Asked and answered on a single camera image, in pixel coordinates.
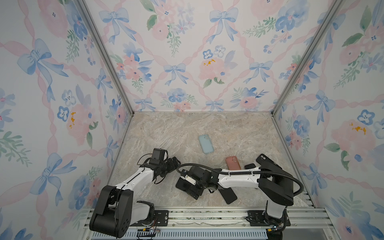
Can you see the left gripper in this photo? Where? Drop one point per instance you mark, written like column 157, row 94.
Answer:
column 172, row 166

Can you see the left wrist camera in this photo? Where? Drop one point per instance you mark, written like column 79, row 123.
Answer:
column 158, row 156

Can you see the light blue phone case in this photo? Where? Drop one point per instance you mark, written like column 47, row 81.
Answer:
column 206, row 144

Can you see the right corner aluminium post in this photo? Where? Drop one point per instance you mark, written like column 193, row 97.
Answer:
column 329, row 17

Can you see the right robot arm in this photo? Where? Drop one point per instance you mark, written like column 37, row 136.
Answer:
column 279, row 186

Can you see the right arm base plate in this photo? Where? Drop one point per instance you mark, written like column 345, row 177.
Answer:
column 261, row 219

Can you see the corner aluminium post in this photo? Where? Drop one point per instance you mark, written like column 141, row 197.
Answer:
column 329, row 17
column 100, row 46

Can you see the pink phone case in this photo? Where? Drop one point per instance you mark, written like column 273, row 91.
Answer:
column 233, row 163

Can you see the black phone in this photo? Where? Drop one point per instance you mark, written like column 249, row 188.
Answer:
column 189, row 188
column 228, row 195

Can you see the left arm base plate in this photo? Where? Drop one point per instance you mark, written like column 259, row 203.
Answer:
column 159, row 218

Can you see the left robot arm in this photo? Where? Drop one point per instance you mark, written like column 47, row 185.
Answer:
column 116, row 209

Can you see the black phone case right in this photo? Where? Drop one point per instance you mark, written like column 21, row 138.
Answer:
column 263, row 164

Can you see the left corner aluminium post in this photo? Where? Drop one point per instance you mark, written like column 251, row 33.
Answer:
column 100, row 46

